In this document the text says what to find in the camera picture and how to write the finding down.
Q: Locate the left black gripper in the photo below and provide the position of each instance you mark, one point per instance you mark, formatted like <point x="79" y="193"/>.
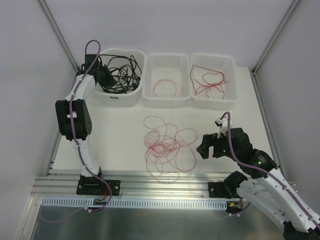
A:
<point x="105" y="78"/>

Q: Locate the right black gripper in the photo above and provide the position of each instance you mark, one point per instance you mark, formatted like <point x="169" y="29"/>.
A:
<point x="215" y="144"/>

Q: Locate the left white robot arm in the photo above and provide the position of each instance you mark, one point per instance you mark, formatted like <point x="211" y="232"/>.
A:
<point x="75" y="124"/>

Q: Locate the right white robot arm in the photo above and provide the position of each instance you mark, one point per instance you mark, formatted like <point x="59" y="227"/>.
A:
<point x="261" y="183"/>

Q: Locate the solid white plastic bin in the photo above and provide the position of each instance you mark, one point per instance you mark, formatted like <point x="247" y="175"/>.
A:
<point x="127" y="66"/>

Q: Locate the right white perforated basket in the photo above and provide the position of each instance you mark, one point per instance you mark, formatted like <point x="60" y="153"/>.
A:
<point x="213" y="83"/>

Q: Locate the white perforated basket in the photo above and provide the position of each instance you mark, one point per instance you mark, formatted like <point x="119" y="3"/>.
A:
<point x="166" y="80"/>
<point x="213" y="83"/>

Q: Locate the middle white perforated basket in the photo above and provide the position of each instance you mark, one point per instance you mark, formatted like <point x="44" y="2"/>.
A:
<point x="166" y="80"/>

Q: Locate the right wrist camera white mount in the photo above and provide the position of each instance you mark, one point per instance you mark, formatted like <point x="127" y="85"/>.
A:
<point x="223" y="124"/>

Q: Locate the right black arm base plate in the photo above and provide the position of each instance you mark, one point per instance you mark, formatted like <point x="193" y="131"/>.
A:
<point x="216" y="190"/>

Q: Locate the left aluminium frame post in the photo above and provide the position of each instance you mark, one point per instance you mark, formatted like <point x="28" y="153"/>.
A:
<point x="57" y="32"/>

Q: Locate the aluminium frame post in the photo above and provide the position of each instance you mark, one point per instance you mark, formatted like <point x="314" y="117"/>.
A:
<point x="276" y="34"/>
<point x="57" y="32"/>

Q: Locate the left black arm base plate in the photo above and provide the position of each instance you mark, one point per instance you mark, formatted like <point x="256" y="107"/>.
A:
<point x="94" y="187"/>

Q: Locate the aluminium mounting rail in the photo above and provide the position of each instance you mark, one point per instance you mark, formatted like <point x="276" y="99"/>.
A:
<point x="133" y="184"/>

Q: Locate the white slotted cable duct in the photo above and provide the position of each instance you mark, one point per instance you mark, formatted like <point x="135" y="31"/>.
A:
<point x="136" y="203"/>

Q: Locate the right aluminium frame post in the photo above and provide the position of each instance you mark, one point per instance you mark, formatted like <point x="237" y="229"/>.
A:
<point x="276" y="34"/>

